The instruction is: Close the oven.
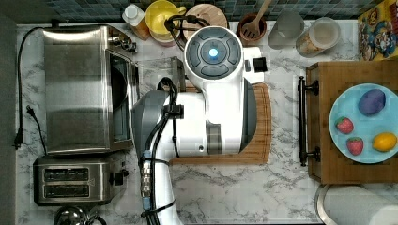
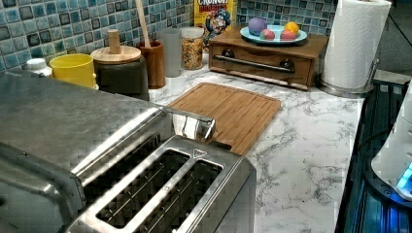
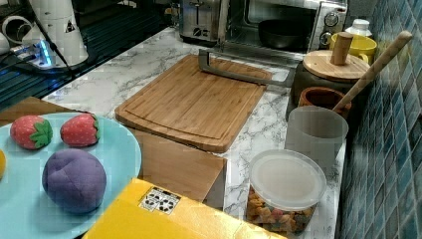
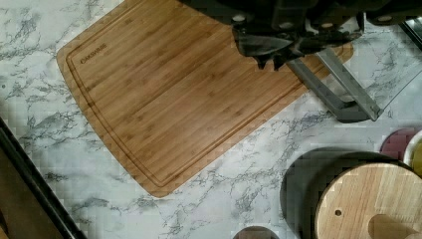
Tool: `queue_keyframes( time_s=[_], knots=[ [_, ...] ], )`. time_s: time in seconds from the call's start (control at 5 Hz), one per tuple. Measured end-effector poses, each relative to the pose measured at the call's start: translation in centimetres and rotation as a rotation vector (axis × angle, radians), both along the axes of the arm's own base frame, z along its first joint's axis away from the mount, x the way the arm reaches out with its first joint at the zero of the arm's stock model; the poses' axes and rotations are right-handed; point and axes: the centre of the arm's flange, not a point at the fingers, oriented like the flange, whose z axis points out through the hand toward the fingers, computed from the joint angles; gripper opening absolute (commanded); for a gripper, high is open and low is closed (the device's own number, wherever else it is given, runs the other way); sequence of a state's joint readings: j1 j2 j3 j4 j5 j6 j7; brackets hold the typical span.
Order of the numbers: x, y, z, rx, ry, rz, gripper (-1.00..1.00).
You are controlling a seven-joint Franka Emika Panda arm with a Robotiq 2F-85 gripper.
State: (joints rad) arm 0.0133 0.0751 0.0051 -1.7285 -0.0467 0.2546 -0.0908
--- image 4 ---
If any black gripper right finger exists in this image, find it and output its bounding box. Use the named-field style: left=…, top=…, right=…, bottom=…
left=273, top=31, right=362, bottom=71

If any bamboo cutting board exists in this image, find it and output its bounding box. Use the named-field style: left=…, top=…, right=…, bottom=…
left=56, top=0, right=354, bottom=198

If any brown round object bottom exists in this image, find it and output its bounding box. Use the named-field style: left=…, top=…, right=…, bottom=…
left=233, top=226, right=279, bottom=239

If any dark round pot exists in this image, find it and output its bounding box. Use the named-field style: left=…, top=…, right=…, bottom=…
left=280, top=147, right=409, bottom=239

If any white bowl with yellow contents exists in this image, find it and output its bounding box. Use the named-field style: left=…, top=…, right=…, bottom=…
left=403, top=130, right=422, bottom=176

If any round wooden lid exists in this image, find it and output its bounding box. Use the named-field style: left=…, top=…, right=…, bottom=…
left=315, top=163, right=421, bottom=239

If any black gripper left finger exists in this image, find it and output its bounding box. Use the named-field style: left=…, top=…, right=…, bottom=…
left=232, top=27, right=293, bottom=70

